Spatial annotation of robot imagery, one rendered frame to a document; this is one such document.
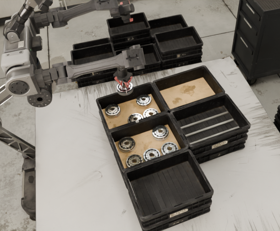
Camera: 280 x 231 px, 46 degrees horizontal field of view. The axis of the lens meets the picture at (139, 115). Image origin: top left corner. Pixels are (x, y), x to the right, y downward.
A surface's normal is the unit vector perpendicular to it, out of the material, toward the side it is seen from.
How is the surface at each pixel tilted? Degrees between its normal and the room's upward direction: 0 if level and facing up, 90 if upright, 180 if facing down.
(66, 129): 0
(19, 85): 90
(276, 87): 0
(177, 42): 0
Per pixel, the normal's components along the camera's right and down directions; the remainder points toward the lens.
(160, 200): -0.08, -0.65
